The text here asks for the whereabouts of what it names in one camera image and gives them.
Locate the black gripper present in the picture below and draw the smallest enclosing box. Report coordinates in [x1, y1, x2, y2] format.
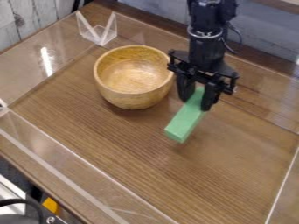
[167, 50, 239, 111]

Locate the green rectangular block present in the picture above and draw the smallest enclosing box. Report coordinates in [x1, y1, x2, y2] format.
[164, 87, 204, 144]

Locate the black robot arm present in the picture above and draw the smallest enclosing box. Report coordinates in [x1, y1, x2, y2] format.
[167, 0, 240, 111]

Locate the brown wooden bowl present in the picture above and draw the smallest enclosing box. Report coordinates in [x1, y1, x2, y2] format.
[93, 45, 173, 109]

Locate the yellow sticker label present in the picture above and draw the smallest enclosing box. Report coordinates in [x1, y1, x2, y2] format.
[41, 198, 59, 214]

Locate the silver screw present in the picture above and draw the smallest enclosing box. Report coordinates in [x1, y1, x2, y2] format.
[47, 216, 55, 224]

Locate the clear acrylic corner bracket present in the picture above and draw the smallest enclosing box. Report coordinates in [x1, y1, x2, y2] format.
[75, 10, 117, 46]

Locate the clear acrylic front wall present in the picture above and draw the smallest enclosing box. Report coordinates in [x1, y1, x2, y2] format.
[0, 99, 179, 224]

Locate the black cable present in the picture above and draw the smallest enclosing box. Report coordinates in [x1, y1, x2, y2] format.
[0, 198, 44, 224]

